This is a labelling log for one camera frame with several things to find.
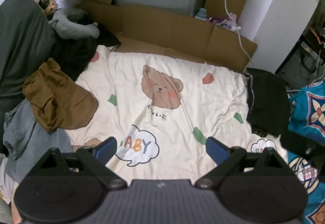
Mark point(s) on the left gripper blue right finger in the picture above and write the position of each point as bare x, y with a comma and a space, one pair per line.
227, 160

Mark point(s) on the dark green pillow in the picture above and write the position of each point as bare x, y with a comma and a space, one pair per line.
26, 41

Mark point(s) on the blue jeans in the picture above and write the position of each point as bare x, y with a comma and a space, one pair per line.
27, 141

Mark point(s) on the small bear doll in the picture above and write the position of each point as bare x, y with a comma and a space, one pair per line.
49, 7

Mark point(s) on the black garment left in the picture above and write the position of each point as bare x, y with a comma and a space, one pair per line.
73, 56

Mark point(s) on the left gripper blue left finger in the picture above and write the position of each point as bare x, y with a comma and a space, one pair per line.
94, 161

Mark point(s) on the brown cardboard sheet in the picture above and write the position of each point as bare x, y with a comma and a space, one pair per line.
149, 30

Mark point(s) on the grey plush toy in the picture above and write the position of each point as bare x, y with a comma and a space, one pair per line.
66, 23

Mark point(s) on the brown t-shirt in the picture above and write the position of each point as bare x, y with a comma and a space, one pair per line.
56, 100

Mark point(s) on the white bear print duvet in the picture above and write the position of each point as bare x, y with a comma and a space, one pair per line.
161, 111

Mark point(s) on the blue patterned cloth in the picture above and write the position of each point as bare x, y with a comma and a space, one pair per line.
307, 120

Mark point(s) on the dark desk frame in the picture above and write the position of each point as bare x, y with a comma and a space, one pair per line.
309, 48

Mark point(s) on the black garment right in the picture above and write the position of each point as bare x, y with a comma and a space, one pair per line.
268, 103

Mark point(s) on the black garment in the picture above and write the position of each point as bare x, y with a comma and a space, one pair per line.
268, 103
73, 56

